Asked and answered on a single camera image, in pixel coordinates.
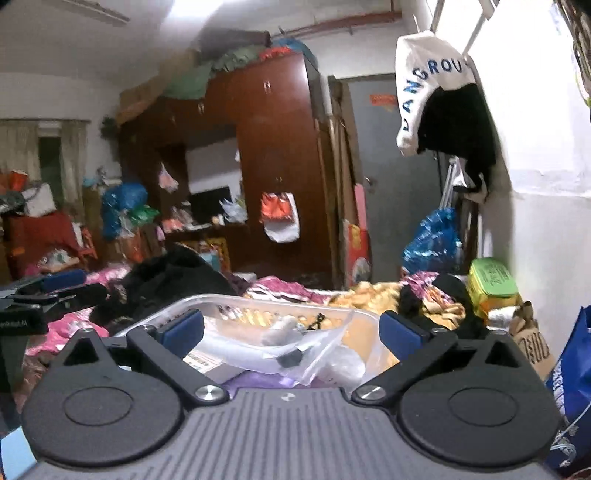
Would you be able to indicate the brown hanging bags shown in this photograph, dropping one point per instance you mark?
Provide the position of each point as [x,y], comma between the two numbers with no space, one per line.
[579,46]

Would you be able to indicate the window curtain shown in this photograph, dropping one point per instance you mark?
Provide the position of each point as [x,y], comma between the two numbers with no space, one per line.
[21,147]

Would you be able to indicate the wooden boards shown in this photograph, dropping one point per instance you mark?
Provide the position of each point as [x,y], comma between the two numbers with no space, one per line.
[339,184]

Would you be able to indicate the green cloth bundles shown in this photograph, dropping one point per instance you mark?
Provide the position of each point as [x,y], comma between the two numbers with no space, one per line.
[203,74]

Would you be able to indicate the beige plush toy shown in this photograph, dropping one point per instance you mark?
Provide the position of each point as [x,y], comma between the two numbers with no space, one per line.
[279,332]

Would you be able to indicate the black clothes pile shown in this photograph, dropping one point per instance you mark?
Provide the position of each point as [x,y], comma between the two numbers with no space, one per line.
[171,277]

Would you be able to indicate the purple tissue pack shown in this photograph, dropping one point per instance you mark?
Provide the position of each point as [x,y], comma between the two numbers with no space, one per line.
[263,381]

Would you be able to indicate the white printed garment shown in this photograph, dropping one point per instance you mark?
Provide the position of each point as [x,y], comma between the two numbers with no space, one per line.
[415,69]

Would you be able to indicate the green plastic bag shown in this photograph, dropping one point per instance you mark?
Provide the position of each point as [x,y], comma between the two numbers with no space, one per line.
[144,215]

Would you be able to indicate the yellow blanket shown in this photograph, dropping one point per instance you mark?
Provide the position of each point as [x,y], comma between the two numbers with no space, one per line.
[369,295]

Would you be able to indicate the red chair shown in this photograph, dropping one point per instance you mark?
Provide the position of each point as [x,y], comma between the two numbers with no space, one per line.
[41,235]

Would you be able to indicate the black hanging garment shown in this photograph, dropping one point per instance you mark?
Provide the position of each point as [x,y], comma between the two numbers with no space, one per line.
[461,124]

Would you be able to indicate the clear bag with white tube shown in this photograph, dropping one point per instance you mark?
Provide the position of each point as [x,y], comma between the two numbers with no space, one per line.
[231,347]

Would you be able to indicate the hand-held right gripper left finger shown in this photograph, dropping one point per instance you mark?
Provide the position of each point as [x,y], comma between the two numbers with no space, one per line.
[182,332]

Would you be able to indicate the black cloth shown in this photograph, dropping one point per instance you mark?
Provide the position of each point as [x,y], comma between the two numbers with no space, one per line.
[445,290]

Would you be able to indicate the cardboard boxes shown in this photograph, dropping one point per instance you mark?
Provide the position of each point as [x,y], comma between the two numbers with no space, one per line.
[147,92]

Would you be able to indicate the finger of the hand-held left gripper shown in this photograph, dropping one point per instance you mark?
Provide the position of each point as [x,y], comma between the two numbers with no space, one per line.
[60,280]
[78,295]

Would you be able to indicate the red printed box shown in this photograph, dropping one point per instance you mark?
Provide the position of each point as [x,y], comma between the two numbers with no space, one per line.
[360,254]

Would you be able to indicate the brown wooden wardrobe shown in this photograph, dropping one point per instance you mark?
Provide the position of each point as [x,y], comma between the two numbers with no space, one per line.
[277,138]

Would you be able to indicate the red ceiling pipe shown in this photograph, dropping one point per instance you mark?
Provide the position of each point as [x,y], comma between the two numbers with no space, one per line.
[341,21]

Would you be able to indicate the metal folding frame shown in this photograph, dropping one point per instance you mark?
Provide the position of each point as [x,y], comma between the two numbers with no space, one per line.
[455,217]

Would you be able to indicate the ceiling light tube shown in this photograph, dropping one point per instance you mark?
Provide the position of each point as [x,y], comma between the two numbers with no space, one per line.
[99,10]

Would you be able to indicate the green box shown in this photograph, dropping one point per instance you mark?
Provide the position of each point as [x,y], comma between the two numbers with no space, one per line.
[491,281]

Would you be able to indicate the orange and white hanging bag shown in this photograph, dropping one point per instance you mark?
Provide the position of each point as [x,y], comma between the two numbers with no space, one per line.
[279,217]

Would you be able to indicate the white plastic lattice basket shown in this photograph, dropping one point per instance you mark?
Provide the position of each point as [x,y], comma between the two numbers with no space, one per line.
[217,301]

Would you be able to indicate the blue shopping bag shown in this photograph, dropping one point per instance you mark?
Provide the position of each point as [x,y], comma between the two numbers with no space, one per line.
[575,392]

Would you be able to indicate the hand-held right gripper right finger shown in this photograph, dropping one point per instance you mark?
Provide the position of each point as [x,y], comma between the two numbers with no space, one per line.
[401,339]

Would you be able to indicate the shiny blue plastic bag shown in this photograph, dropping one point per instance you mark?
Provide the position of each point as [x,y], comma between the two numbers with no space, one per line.
[434,240]

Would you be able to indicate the grey metal door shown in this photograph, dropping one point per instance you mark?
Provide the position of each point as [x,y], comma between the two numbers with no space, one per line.
[383,184]

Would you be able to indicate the small pink white plastic bag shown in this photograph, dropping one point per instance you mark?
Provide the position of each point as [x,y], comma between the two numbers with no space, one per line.
[167,177]

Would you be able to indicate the pink floral blanket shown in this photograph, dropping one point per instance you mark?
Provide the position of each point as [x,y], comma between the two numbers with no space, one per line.
[277,288]

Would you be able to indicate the clear bag with white item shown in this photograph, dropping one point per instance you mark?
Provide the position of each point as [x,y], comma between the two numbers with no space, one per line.
[341,364]

